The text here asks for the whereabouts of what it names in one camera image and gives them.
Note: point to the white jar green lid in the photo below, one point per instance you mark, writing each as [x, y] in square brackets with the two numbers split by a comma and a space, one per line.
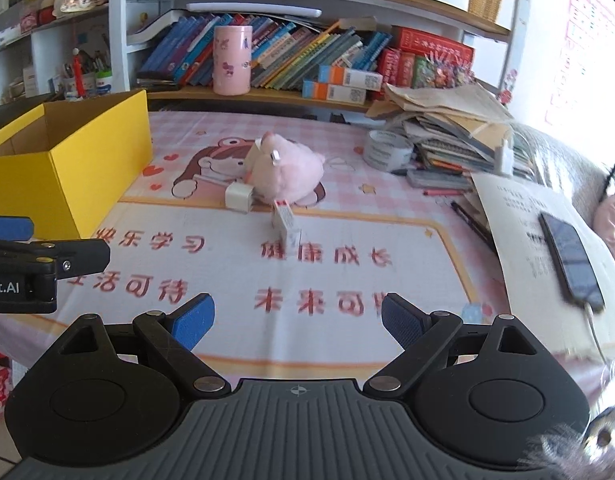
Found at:
[104, 82]

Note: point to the pink printed cup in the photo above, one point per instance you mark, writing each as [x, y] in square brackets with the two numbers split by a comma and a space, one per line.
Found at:
[232, 60]

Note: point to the small white orange carton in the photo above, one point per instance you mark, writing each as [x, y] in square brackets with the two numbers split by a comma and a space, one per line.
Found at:
[286, 225]

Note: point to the white charger cube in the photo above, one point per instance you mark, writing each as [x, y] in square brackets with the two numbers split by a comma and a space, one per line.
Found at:
[240, 199]

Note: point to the grey pencil case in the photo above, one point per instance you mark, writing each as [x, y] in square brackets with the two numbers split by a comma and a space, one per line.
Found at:
[437, 179]

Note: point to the clear tape roll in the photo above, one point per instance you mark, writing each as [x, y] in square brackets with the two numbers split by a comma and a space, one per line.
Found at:
[387, 152]

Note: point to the red pen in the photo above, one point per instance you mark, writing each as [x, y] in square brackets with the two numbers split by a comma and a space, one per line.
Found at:
[445, 192]

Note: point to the white cubby shelf unit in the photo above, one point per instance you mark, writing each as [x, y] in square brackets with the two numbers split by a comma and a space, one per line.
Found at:
[42, 45]

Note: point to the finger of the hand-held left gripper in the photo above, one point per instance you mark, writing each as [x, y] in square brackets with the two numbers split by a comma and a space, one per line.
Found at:
[82, 252]
[10, 229]

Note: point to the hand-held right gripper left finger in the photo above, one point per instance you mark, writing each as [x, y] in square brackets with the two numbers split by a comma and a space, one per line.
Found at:
[192, 322]

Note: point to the red tassel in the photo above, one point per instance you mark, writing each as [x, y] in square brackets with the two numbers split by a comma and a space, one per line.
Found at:
[78, 72]

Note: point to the orange white long box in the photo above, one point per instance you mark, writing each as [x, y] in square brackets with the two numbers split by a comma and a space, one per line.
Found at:
[350, 76]
[335, 92]

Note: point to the white lamp bar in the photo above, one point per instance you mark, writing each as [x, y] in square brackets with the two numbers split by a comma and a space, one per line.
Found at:
[252, 10]

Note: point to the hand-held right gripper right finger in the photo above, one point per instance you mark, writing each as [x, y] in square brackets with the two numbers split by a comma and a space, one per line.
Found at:
[405, 320]

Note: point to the desktop with pink printed cloth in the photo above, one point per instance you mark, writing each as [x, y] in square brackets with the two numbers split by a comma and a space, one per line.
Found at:
[387, 240]

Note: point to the black smartphone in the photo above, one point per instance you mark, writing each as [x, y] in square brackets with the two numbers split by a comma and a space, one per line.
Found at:
[572, 260]

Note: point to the fluffy grey charm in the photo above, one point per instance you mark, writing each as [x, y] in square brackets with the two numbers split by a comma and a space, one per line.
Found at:
[582, 450]

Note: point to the pink plush pig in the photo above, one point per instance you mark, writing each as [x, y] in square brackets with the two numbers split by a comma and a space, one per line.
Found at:
[287, 170]

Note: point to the row of colourful books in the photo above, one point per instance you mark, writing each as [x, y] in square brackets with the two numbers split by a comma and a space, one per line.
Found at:
[287, 50]

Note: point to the pile of papers and notebooks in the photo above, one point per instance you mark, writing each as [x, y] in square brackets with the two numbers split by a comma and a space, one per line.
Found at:
[447, 120]

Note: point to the red thick books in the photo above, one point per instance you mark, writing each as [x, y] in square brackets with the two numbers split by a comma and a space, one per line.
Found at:
[427, 55]

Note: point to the white framed desk bookshelf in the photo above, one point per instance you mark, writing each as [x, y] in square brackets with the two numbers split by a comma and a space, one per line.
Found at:
[117, 20]

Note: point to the yellow cardboard box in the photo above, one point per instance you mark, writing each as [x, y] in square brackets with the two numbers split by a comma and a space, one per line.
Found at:
[62, 180]

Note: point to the black pen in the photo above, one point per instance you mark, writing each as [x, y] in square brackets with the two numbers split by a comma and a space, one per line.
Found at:
[472, 225]

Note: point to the red round doll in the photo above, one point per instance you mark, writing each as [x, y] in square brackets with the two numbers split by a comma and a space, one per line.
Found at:
[46, 12]

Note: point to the white printed paper sheet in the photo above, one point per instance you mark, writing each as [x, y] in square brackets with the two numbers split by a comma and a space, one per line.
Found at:
[517, 240]

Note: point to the wall poster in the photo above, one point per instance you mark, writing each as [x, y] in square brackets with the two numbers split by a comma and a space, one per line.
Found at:
[592, 50]

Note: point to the white carton red label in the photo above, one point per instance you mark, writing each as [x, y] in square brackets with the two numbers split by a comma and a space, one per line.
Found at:
[30, 80]

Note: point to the grey covered sofa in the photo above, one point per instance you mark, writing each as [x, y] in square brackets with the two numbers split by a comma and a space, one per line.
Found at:
[562, 155]

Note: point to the pen holder with pens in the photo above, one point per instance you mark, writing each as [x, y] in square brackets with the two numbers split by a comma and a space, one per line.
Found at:
[85, 77]

